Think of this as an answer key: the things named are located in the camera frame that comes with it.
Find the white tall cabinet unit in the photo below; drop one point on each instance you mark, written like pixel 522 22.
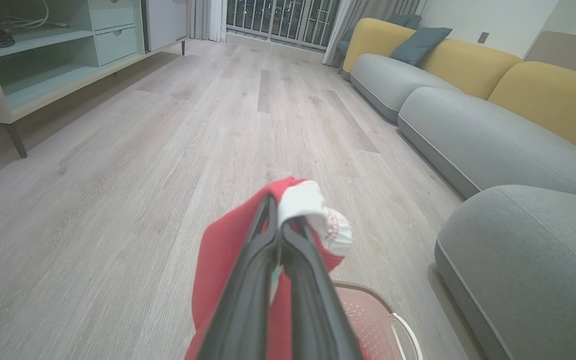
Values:
pixel 165 22

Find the beige padded panel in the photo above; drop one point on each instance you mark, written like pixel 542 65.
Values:
pixel 573 52

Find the mint cabinet drawer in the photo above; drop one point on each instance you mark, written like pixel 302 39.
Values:
pixel 112 12
pixel 117 46

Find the grey sofa seat module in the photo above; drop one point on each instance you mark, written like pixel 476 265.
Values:
pixel 393 80
pixel 533 260
pixel 483 135

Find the balcony window railing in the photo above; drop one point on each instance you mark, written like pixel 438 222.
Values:
pixel 280 20

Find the grey wall socket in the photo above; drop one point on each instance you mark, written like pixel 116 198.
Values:
pixel 483 37

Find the cream perforated laundry basket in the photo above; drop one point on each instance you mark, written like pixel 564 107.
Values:
pixel 375 320

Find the small blue-grey throw pillow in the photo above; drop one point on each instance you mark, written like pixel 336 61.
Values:
pixel 405 20

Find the yellow sofa backrest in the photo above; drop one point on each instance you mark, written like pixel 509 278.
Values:
pixel 558 100
pixel 373 40
pixel 468 65

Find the red and white garment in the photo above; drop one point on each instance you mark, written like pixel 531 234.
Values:
pixel 223 260

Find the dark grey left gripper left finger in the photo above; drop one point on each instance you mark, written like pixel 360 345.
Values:
pixel 248 290

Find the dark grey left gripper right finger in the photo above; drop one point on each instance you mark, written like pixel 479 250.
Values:
pixel 313 300

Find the wide grey curtain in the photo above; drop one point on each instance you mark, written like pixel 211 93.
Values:
pixel 353 15

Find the white and mint shelf cabinet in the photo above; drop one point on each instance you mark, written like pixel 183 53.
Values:
pixel 43 85

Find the large blue-grey throw pillow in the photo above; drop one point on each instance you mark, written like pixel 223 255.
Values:
pixel 418 46

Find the narrow grey curtain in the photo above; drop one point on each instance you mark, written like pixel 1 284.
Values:
pixel 208 19

